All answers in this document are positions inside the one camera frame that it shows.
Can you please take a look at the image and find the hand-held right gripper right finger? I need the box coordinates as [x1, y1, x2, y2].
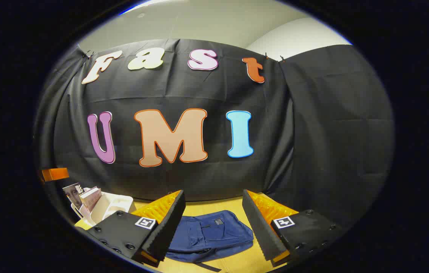
[242, 189, 348, 268]

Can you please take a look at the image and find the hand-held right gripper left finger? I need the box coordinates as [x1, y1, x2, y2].
[76, 190, 186, 268]

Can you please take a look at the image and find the blue schoolbag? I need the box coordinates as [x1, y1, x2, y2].
[165, 210, 255, 273]

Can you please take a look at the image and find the black backdrop cloth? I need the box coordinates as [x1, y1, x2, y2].
[34, 38, 395, 228]

